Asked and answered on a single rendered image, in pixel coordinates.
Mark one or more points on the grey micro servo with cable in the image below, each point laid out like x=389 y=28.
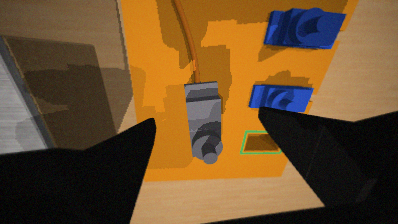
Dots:
x=203 y=107

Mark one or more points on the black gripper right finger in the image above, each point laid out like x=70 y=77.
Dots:
x=340 y=160

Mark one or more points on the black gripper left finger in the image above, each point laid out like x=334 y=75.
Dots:
x=101 y=183

